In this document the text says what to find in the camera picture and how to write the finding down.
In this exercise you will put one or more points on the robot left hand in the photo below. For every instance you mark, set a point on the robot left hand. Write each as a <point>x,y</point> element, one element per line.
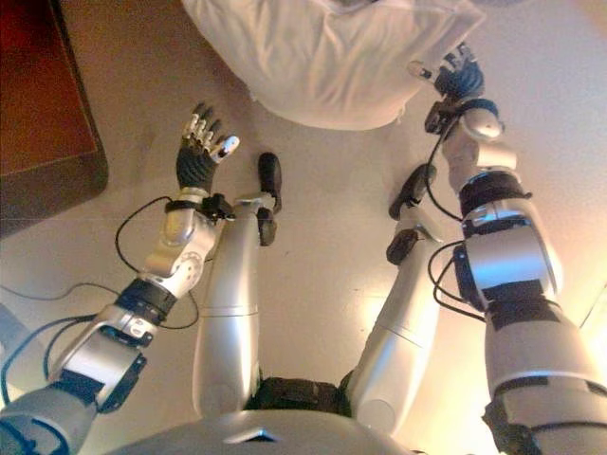
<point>194,163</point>

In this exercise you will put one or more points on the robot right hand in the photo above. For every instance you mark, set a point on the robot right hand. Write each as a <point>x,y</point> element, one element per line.
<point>462,76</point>

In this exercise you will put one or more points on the white fringed cushion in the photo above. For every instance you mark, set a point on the white fringed cushion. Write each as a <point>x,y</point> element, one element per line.
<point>332,61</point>

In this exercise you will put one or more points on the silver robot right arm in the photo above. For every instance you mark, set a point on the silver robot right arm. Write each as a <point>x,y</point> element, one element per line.
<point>517,265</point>

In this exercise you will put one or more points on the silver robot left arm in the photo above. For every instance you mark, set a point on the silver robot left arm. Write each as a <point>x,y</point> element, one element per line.
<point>175,251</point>

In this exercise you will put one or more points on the silver robot left leg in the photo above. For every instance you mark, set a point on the silver robot left leg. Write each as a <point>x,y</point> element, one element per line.
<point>227,308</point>

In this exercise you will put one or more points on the silver robot leg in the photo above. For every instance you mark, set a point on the silver robot leg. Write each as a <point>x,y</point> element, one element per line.
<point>227,308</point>
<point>403,332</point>

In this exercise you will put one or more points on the reddish brown wooden cabinet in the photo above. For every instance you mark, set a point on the reddish brown wooden cabinet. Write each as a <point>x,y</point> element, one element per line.
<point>38,118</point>

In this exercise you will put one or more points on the silver robot right leg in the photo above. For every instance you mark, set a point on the silver robot right leg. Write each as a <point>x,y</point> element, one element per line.
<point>403,332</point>

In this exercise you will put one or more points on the grey robot torso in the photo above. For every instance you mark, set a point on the grey robot torso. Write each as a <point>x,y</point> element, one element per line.
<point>284,436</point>

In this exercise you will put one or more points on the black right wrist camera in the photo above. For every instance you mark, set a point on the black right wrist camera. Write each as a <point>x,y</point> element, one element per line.
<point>438,116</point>

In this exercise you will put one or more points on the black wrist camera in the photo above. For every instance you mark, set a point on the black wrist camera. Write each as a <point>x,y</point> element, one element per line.
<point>438,116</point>
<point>219,207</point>

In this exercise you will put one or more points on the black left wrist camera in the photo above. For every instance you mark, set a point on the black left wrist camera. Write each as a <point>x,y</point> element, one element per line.
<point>219,207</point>

